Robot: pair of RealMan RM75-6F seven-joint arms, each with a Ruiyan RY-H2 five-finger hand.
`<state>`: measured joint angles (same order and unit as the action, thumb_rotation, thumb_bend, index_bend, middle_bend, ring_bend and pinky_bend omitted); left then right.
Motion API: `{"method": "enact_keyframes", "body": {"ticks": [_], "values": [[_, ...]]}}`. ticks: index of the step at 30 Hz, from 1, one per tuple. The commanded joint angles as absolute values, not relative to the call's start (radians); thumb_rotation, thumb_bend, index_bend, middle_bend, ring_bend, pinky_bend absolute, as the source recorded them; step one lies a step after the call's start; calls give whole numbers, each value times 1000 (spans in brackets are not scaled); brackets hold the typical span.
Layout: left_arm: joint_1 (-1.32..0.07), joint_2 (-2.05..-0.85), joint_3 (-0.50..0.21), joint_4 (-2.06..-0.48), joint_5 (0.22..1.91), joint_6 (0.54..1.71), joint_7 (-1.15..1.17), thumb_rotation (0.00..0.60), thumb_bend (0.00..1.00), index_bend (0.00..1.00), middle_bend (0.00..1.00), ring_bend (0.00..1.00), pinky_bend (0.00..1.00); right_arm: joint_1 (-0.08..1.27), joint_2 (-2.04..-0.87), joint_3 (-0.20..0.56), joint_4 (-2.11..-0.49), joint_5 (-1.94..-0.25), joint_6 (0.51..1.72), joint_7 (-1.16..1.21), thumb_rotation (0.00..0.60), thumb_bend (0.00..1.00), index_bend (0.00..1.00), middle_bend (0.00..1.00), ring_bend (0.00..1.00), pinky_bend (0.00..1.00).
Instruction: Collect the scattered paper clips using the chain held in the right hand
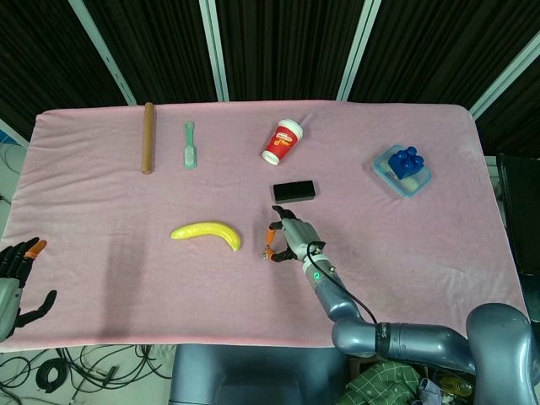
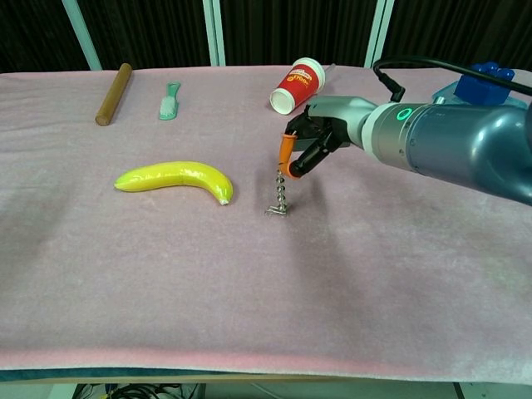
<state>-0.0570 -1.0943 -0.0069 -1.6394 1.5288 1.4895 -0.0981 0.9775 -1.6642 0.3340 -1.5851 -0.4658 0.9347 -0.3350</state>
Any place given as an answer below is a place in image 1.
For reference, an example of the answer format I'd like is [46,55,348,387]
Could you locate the black pleated curtain panel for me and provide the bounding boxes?
[214,0,368,102]
[84,0,219,105]
[0,0,130,140]
[348,0,540,115]
[474,54,540,159]

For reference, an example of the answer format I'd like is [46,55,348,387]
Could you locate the purple crumpled cloth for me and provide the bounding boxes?
[419,378,443,405]

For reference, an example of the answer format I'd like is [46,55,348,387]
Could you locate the green plaid cloth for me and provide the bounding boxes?
[345,360,424,405]

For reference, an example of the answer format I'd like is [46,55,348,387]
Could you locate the white partition post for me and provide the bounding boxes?
[469,31,540,120]
[197,0,231,102]
[336,0,383,102]
[68,0,138,106]
[0,117,30,147]

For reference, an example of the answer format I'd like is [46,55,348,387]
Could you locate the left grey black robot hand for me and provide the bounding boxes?
[0,237,58,342]

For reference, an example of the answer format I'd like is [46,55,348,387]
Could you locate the green plastic brush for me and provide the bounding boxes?
[182,121,199,170]

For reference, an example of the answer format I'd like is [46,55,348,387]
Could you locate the black rectangular box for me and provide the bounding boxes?
[272,179,318,205]

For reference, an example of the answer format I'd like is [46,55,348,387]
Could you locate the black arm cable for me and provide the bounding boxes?
[305,240,381,327]

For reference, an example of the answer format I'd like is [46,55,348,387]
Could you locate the black coiled cable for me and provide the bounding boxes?
[35,358,68,392]

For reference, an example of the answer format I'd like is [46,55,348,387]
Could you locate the black waste bin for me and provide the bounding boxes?
[432,366,507,405]

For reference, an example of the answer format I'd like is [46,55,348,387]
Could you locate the black equipment case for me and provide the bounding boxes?
[496,154,540,275]

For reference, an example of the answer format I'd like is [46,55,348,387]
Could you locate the blue-grey robot torso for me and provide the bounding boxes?
[170,343,349,405]

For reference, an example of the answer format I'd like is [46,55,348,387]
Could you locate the brown wooden rolling pin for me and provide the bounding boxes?
[140,102,157,175]

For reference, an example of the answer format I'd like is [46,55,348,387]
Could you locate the red paper cup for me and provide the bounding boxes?
[261,118,305,166]

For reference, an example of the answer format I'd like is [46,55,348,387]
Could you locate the yellow plastic bottle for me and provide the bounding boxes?
[440,376,473,397]

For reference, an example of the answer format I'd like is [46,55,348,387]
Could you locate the tangled black floor cables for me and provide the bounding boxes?
[0,344,174,405]

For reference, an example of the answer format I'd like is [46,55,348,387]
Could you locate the blue toy brick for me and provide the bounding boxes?
[387,145,425,181]

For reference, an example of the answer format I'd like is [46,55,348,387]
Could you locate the clear container blue rim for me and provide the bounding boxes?
[371,144,434,200]

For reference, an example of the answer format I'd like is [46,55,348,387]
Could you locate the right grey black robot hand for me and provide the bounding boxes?
[263,205,327,265]

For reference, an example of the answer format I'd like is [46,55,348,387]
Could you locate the pink table cloth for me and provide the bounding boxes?
[0,100,532,354]

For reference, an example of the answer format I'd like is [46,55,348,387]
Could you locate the yellow toy banana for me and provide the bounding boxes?
[170,220,243,252]

